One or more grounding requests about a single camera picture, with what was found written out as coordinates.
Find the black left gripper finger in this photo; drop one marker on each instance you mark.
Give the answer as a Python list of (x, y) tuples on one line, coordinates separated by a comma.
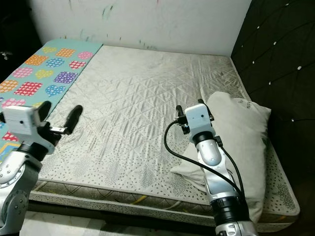
[(44, 110), (74, 118)]

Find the beige printed pillow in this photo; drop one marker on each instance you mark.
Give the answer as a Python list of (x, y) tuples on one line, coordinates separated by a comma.
[(241, 128)]

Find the blue book with yellow border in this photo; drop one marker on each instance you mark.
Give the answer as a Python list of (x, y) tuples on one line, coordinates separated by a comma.
[(6, 150)]

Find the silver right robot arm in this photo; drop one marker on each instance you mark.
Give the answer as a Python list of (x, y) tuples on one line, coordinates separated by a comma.
[(219, 177)]

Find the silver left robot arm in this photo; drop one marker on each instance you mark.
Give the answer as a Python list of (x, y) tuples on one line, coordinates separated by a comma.
[(19, 191)]

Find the grey quilted mattress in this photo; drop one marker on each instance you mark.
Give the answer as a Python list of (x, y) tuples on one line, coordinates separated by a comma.
[(152, 98)]

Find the teal mat with colourful shapes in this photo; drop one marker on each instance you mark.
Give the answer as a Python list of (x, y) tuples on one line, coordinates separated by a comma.
[(49, 69)]

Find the black tufted headboard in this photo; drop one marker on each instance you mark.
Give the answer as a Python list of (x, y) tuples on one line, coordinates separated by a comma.
[(280, 73)]

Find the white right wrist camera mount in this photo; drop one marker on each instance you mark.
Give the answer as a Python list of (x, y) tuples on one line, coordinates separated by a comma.
[(199, 120)]

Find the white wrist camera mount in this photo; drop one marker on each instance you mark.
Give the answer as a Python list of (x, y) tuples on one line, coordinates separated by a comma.
[(22, 123), (199, 120)]

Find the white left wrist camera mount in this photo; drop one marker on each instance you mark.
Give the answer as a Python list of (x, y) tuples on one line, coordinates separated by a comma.
[(22, 123)]

